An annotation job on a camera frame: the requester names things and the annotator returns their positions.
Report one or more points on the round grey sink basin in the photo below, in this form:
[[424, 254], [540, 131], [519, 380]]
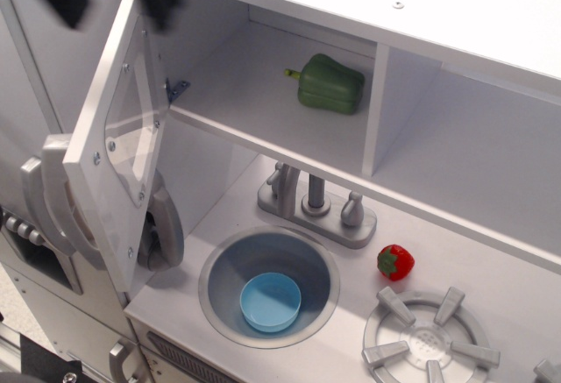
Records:
[[268, 249]]

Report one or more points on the silver toy stove burner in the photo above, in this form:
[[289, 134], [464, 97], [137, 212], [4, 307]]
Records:
[[417, 336]]

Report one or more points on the silver fridge door handle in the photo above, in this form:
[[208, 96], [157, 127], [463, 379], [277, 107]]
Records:
[[30, 173]]

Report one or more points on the silver toy faucet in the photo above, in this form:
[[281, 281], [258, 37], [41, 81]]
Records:
[[344, 220]]

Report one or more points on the green toy bell pepper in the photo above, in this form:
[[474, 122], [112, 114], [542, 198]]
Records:
[[324, 83]]

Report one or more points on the silver oven door handle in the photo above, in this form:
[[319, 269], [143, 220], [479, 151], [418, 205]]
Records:
[[117, 356]]

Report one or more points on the grey ice dispenser panel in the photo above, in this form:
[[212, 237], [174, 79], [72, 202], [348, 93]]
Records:
[[32, 249]]

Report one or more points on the red toy strawberry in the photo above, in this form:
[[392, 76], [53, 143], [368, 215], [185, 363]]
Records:
[[395, 262]]

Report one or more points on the white microwave door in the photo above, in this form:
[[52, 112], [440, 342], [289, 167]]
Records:
[[99, 179]]

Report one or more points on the blue plastic bowl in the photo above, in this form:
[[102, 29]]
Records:
[[270, 302]]

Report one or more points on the white toy kitchen cabinet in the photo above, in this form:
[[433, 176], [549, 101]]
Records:
[[455, 146]]

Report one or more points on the silver toy telephone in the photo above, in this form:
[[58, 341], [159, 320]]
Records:
[[162, 242]]

